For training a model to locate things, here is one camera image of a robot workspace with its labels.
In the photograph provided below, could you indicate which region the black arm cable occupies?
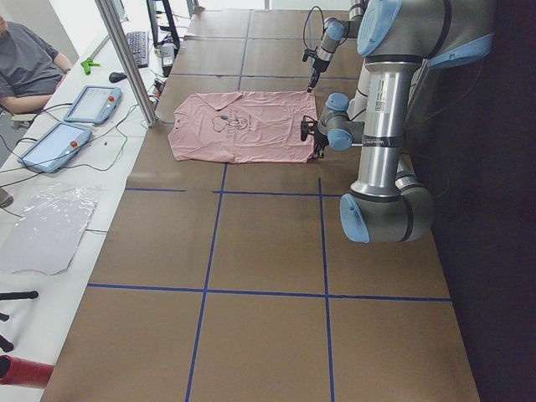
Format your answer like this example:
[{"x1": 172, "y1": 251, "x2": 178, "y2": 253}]
[{"x1": 301, "y1": 4, "x2": 327, "y2": 54}]

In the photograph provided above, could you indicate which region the red cylinder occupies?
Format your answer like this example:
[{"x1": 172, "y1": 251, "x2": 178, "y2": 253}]
[{"x1": 1, "y1": 355, "x2": 54, "y2": 389}]

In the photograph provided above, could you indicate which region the black control box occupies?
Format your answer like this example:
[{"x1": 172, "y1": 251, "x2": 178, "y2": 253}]
[{"x1": 160, "y1": 43, "x2": 176, "y2": 77}]

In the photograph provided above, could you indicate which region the aluminium frame post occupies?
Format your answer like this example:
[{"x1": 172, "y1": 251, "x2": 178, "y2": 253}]
[{"x1": 95, "y1": 0, "x2": 157, "y2": 127}]

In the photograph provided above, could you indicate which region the lower teach pendant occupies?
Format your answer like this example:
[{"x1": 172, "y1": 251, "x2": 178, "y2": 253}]
[{"x1": 18, "y1": 122, "x2": 92, "y2": 173}]

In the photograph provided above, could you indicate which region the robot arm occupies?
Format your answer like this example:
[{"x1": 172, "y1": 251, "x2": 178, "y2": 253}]
[
  {"x1": 302, "y1": 0, "x2": 369, "y2": 93},
  {"x1": 301, "y1": 0, "x2": 497, "y2": 243}
]

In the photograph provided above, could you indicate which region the black camera tripod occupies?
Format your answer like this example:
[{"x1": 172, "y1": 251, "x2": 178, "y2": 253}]
[{"x1": 0, "y1": 290, "x2": 39, "y2": 353}]

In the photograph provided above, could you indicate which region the upper teach pendant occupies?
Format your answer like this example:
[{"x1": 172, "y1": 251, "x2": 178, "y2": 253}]
[{"x1": 64, "y1": 85, "x2": 122, "y2": 125}]

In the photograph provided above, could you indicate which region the clear plastic bag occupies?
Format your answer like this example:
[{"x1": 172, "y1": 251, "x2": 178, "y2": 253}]
[{"x1": 1, "y1": 183, "x2": 101, "y2": 276}]

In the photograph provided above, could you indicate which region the black computer mouse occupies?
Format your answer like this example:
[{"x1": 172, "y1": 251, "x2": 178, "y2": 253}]
[{"x1": 108, "y1": 72, "x2": 126, "y2": 83}]

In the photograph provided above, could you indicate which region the seated person grey shirt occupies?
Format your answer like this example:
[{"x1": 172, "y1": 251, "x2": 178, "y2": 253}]
[{"x1": 1, "y1": 18, "x2": 73, "y2": 114}]

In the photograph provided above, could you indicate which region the pink Snoopy t-shirt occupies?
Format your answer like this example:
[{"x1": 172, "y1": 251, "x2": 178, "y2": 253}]
[{"x1": 167, "y1": 91, "x2": 317, "y2": 164}]

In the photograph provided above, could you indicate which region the teach pendant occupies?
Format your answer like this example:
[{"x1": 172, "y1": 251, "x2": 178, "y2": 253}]
[
  {"x1": 18, "y1": 122, "x2": 92, "y2": 173},
  {"x1": 64, "y1": 85, "x2": 122, "y2": 125}
]

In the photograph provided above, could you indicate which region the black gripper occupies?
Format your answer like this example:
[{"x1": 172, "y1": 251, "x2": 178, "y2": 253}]
[
  {"x1": 300, "y1": 116, "x2": 329, "y2": 159},
  {"x1": 302, "y1": 48, "x2": 332, "y2": 92}
]

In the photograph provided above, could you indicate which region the black keyboard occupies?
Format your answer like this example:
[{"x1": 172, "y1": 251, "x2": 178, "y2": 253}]
[{"x1": 125, "y1": 31, "x2": 149, "y2": 68}]

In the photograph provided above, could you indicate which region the green clamp tool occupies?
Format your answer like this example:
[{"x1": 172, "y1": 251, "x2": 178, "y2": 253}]
[{"x1": 80, "y1": 58, "x2": 101, "y2": 75}]

